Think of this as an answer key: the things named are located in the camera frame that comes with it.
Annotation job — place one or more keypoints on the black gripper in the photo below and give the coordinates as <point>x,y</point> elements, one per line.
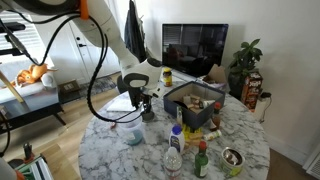
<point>140,101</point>

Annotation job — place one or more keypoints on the silver metal cup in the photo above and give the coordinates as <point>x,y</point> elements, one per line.
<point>147,116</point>

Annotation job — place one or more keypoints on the red ketchup packet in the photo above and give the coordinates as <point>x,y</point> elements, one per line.
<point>113,125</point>

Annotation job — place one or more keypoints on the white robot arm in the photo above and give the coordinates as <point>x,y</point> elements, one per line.
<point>96,22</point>

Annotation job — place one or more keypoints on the yellow-lidded jar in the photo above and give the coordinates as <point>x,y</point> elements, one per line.
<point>167,77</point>

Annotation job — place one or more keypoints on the clear plastic tub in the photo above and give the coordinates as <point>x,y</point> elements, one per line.
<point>128,124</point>

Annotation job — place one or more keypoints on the white bottle blue cap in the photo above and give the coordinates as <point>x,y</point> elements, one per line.
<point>176,138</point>

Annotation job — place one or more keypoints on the dark hanging jacket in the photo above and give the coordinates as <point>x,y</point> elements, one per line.
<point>132,34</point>

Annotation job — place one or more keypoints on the dark blue storage box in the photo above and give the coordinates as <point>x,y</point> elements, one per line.
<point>196,101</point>

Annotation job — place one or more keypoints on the black television screen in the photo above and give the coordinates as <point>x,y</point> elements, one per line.
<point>193,48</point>

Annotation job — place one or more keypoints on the yellow packet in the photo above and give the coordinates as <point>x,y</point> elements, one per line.
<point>192,137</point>

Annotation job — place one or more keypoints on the clear water bottle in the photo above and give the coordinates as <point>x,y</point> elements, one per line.
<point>172,163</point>

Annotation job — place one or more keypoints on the open cardboard box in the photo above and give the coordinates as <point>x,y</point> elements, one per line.
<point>216,78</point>

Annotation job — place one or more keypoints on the hot sauce bottle red cap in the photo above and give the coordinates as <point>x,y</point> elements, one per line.
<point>216,119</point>

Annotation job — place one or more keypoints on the green glass bottle red cap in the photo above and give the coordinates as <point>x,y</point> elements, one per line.
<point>201,161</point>

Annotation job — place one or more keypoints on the orange stuffed toy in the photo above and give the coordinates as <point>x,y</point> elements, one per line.
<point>33,74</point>

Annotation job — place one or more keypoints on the potted green plant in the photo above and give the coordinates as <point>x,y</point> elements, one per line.
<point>244,61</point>

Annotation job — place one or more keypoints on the orange cardboard game box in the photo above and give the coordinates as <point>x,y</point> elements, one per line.
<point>251,90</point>

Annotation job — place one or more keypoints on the black bench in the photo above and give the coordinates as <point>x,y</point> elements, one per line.
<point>35,107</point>

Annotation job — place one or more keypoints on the open tin can green label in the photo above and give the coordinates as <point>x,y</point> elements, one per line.
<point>231,162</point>

